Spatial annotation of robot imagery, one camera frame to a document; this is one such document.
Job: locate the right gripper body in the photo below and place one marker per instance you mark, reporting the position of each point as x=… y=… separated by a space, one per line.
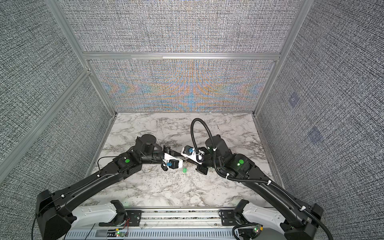
x=203 y=168

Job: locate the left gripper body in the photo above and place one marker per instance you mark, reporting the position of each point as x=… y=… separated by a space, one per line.
x=167 y=150

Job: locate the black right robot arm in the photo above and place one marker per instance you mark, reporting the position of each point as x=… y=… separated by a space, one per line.
x=264 y=180

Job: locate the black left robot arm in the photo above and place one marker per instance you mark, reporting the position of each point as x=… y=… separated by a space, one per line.
x=54 y=211

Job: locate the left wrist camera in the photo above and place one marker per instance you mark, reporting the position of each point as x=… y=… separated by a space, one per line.
x=173 y=162

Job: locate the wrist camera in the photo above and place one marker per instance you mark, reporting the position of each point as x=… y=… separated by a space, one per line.
x=173 y=162
x=192 y=154

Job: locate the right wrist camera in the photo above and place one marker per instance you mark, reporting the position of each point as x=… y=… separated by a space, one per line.
x=192 y=154

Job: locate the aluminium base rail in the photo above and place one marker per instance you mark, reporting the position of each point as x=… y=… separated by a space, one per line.
x=115 y=215

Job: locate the grey slotted cable duct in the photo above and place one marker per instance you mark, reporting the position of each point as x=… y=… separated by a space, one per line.
x=151 y=234

